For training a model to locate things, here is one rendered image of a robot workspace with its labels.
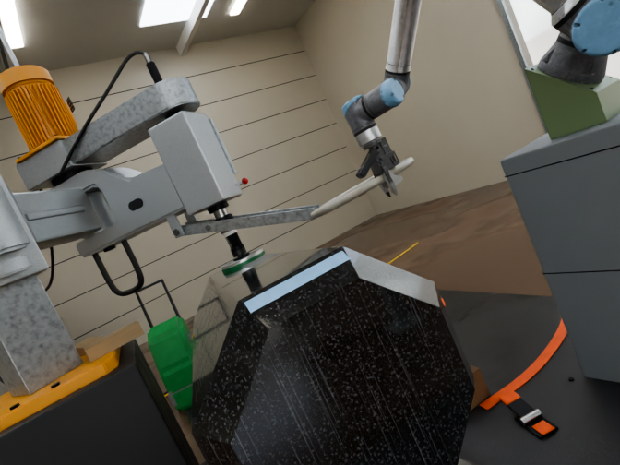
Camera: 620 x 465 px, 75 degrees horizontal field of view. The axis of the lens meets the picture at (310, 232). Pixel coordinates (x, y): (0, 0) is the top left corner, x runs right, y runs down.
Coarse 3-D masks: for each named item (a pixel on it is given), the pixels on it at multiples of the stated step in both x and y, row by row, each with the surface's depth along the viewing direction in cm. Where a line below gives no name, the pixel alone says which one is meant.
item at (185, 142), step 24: (168, 120) 175; (192, 120) 177; (168, 144) 177; (192, 144) 174; (216, 144) 190; (168, 168) 179; (192, 168) 177; (216, 168) 180; (192, 192) 179; (216, 192) 176; (240, 192) 194
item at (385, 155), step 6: (384, 138) 149; (372, 144) 146; (378, 144) 149; (384, 144) 149; (378, 150) 148; (384, 150) 148; (390, 150) 149; (378, 156) 148; (384, 156) 147; (390, 156) 147; (396, 156) 148; (378, 162) 146; (384, 162) 148; (390, 162) 148; (396, 162) 148; (372, 168) 152; (378, 168) 147; (390, 168) 148; (378, 174) 151
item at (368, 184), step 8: (408, 160) 157; (392, 168) 151; (400, 168) 152; (360, 184) 194; (368, 184) 148; (376, 184) 148; (344, 192) 194; (352, 192) 149; (360, 192) 149; (336, 200) 153; (344, 200) 151; (320, 208) 184; (328, 208) 155; (336, 208) 154; (312, 216) 168; (320, 216) 163
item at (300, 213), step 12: (240, 216) 193; (252, 216) 180; (264, 216) 179; (276, 216) 177; (288, 216) 176; (300, 216) 175; (192, 228) 188; (204, 228) 187; (216, 228) 185; (228, 228) 184; (240, 228) 183
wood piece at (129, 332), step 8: (120, 328) 159; (128, 328) 153; (136, 328) 154; (112, 336) 150; (120, 336) 151; (128, 336) 152; (136, 336) 154; (96, 344) 147; (104, 344) 148; (112, 344) 149; (120, 344) 151; (88, 352) 145; (96, 352) 146; (104, 352) 148
